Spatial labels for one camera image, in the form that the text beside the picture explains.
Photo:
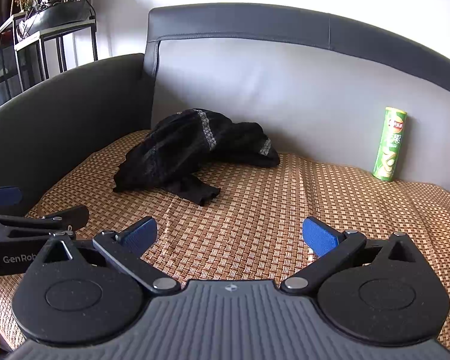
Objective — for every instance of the brown woven seat mat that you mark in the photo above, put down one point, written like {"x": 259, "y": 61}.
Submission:
{"x": 247, "y": 210}

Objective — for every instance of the black planter trough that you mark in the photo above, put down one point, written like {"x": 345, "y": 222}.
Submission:
{"x": 56, "y": 17}

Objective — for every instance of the dark grey leather sofa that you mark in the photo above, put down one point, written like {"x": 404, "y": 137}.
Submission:
{"x": 266, "y": 78}

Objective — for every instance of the black metal shelf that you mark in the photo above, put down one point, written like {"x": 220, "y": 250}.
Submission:
{"x": 94, "y": 41}

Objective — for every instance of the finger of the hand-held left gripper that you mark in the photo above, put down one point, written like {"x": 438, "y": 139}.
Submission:
{"x": 41, "y": 220}
{"x": 2, "y": 197}

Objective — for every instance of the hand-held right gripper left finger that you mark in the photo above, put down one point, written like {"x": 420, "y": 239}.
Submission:
{"x": 140, "y": 234}

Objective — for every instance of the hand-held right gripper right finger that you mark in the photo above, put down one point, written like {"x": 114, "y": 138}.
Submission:
{"x": 318, "y": 237}

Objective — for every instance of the black knit garment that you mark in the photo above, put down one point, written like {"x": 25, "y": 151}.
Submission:
{"x": 172, "y": 150}

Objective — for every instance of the green chip can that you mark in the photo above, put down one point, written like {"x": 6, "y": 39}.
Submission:
{"x": 390, "y": 142}

